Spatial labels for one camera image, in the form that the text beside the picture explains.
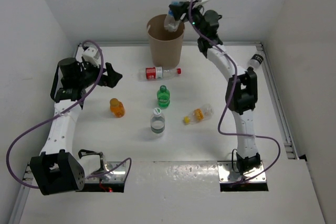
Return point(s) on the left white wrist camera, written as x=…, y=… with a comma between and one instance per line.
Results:
x=92, y=56

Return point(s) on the green plastic bottle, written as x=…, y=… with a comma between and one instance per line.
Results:
x=163, y=97

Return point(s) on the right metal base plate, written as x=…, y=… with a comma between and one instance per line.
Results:
x=228, y=174

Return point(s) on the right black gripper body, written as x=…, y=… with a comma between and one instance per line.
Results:
x=197, y=16

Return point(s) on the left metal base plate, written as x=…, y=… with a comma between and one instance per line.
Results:
x=107, y=175

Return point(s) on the clear bottle yellow cap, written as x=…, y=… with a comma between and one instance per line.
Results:
x=200, y=114

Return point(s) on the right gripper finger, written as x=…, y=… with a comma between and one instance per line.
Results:
x=180, y=13
x=178, y=4

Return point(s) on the metal base plate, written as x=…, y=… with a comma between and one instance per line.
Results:
x=107, y=175
x=228, y=174

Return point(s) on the brown plastic bin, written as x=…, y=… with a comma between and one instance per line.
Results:
x=165, y=46

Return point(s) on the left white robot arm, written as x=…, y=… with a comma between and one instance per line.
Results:
x=55, y=169

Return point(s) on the red label clear bottle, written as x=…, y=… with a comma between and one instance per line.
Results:
x=157, y=73

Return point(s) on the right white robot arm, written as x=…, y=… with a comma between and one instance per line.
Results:
x=242, y=92

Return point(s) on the orange juice bottle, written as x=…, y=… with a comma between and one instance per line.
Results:
x=117, y=108

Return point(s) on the black label clear bottle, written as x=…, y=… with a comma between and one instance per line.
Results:
x=256, y=60

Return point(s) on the clear bottle green cap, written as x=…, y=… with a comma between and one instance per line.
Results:
x=157, y=122

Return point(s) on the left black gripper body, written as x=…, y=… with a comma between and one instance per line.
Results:
x=89, y=75

